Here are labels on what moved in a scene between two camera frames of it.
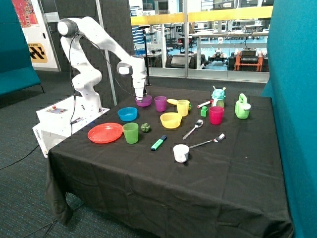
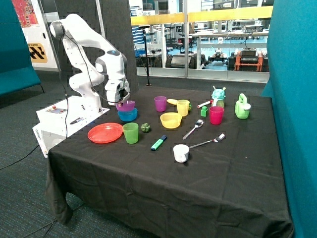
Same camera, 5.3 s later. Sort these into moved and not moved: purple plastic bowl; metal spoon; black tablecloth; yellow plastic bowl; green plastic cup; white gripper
Moved: white gripper; purple plastic bowl
Not moved: green plastic cup; yellow plastic bowl; black tablecloth; metal spoon
